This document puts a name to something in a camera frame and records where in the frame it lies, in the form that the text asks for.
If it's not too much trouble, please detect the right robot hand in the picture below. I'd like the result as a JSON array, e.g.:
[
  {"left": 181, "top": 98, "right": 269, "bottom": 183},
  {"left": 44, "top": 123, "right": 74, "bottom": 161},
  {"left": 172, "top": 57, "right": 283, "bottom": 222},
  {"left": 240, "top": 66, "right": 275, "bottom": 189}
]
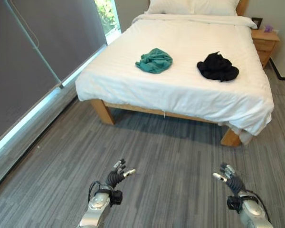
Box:
[{"left": 212, "top": 162, "right": 247, "bottom": 193}]

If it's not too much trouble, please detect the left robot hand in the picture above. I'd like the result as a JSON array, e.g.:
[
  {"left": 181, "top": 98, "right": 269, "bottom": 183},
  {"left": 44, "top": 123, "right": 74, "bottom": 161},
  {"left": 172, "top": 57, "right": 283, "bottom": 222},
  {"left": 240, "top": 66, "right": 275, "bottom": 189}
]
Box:
[{"left": 104, "top": 158, "right": 136, "bottom": 188}]

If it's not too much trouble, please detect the white bed duvet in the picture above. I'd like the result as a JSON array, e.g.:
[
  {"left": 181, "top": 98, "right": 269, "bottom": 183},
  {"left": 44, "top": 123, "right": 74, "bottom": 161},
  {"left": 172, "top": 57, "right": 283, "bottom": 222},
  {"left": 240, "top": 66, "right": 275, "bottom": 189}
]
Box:
[{"left": 75, "top": 13, "right": 275, "bottom": 137}]

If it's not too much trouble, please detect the black crumpled garment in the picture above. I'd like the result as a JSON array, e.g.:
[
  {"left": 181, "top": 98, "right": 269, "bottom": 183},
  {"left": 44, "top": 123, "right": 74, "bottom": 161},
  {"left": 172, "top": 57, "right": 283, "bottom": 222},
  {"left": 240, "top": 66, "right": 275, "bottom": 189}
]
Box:
[{"left": 197, "top": 50, "right": 240, "bottom": 83}]

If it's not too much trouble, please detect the teal crumpled garment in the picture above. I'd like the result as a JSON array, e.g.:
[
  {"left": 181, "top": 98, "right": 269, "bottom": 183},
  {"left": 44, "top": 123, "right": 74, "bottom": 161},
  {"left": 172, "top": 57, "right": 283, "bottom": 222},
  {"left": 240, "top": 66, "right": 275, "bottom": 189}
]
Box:
[{"left": 135, "top": 47, "right": 174, "bottom": 75}]

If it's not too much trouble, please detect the wooden nightstand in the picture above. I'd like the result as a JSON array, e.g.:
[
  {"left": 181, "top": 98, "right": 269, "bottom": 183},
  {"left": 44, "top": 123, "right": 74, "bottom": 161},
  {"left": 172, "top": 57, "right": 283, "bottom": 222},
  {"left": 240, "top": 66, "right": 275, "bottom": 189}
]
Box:
[{"left": 251, "top": 28, "right": 281, "bottom": 69}]

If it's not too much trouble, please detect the grey roller blind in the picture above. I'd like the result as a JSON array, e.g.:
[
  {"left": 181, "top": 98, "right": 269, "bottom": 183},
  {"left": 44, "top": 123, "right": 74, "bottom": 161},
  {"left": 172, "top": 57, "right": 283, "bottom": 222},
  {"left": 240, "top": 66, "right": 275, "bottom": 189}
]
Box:
[{"left": 0, "top": 0, "right": 107, "bottom": 147}]

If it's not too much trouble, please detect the white pillow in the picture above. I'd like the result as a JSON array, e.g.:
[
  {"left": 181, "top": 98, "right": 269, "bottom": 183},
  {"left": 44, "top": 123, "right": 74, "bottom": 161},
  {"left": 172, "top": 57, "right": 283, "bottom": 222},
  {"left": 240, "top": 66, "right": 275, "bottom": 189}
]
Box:
[{"left": 146, "top": 0, "right": 239, "bottom": 17}]

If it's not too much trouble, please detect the wooden bed frame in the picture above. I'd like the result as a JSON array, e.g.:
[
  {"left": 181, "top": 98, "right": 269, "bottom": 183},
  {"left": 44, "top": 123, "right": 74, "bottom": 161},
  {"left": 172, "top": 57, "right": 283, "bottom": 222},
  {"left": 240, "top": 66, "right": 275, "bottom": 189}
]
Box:
[{"left": 90, "top": 0, "right": 249, "bottom": 146}]

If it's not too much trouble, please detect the black picture frame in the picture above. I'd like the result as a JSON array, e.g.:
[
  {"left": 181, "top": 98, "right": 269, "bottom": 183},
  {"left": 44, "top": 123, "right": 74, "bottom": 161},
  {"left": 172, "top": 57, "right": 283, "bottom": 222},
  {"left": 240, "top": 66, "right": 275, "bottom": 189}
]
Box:
[{"left": 251, "top": 17, "right": 263, "bottom": 30}]

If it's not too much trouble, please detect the white blind pull cord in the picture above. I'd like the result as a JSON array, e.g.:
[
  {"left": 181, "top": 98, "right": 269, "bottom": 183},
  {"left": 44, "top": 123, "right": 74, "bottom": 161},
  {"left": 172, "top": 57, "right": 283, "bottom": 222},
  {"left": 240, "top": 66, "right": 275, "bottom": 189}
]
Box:
[{"left": 10, "top": 0, "right": 40, "bottom": 50}]

